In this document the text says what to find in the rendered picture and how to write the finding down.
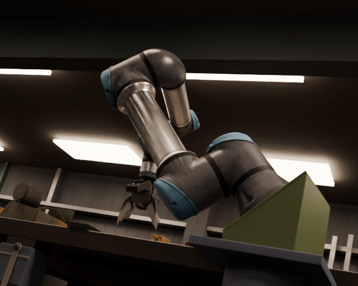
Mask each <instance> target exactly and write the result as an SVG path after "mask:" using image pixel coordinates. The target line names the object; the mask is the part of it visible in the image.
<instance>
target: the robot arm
mask: <svg viewBox="0 0 358 286"><path fill-rule="evenodd" d="M101 81H102V84H103V88H104V90H105V92H106V95H107V98H108V100H109V102H110V104H111V106H112V108H113V109H114V110H120V111H121V112H122V113H125V114H127V115H128V116H129V117H130V119H131V121H132V123H133V125H134V127H135V128H136V130H137V132H138V134H139V143H140V146H141V147H142V149H143V152H144V154H143V159H142V162H141V167H140V174H139V179H140V180H137V181H135V182H133V183H130V184H128V185H126V192H131V193H132V194H131V195H130V196H129V197H128V198H127V199H126V200H125V201H124V203H123V205H122V207H121V209H120V212H119V216H118V219H117V222H116V225H117V226H119V224H120V223H121V222H122V220H123V219H128V218H129V217H130V216H131V211H132V210H133V208H134V205H133V203H135V206H136V207H135V208H137V209H139V210H143V211H147V212H148V213H149V214H150V219H151V220H152V225H153V227H154V229H155V230H156V229H157V224H158V222H160V219H159V217H158V214H157V207H158V204H159V199H160V198H161V199H162V201H163V202H164V204H165V205H166V207H167V208H168V209H169V211H170V212H171V214H172V215H174V217H175V218H176V219H178V220H186V219H187V218H190V217H192V216H196V215H197V214H199V213H200V212H202V211H204V210H205V209H207V208H210V207H212V206H213V205H215V204H217V203H219V202H221V201H223V200H225V199H226V198H228V197H230V196H233V197H234V199H235V200H236V202H237V205H238V209H239V214H240V217H241V216H242V215H244V214H245V213H247V212H248V211H250V210H251V209H252V208H254V207H255V206H257V205H258V204H259V203H261V202H262V201H263V200H265V199H266V198H268V197H269V196H270V195H272V194H273V193H275V192H276V191H277V190H279V189H280V188H281V187H283V186H284V185H286V184H287V183H288V181H287V180H285V179H284V178H282V177H281V176H279V175H278V174H277V173H276V171H275V170H274V168H273V167H272V166H271V164H270V163H269V162H268V160H267V159H266V158H265V156H264V155H263V153H262V152H261V151H260V148H259V147H258V145H257V144H256V143H254V142H253V141H252V140H251V138H250V137H249V136H247V135H246V134H243V133H239V132H233V133H228V134H224V135H222V136H220V137H218V138H216V139H215V140H214V141H213V144H210V145H209V147H208V148H207V155H205V156H203V157H201V158H198V157H197V155H196V154H195V153H193V152H191V151H186V149H185V147H184V146H183V144H182V142H181V141H180V139H179V138H180V137H182V136H184V135H186V134H188V133H192V132H193V131H194V130H196V129H198V128H199V121H198V118H197V116H196V114H195V113H194V111H193V110H190V108H189V102H188V96H187V93H186V87H185V81H186V70H185V67H184V65H183V63H182V61H181V60H180V59H179V58H178V57H177V56H176V55H174V54H173V53H171V52H169V51H166V50H163V49H155V48H154V49H148V50H145V51H143V52H141V53H139V54H137V55H135V56H133V57H131V58H129V59H127V60H125V61H123V62H120V63H118V64H116V65H114V66H111V67H110V68H108V69H106V70H105V71H103V72H102V73H101ZM159 88H161V90H162V93H163V97H164V101H165V105H166V108H167V111H168V115H169V119H170V120H167V118H166V117H165V115H164V113H163V112H162V110H161V108H160V107H159V105H158V104H157V102H156V101H155V96H156V90H158V89H159ZM156 193H158V194H159V196H160V198H159V197H158V196H157V195H156ZM156 201H158V202H156Z"/></svg>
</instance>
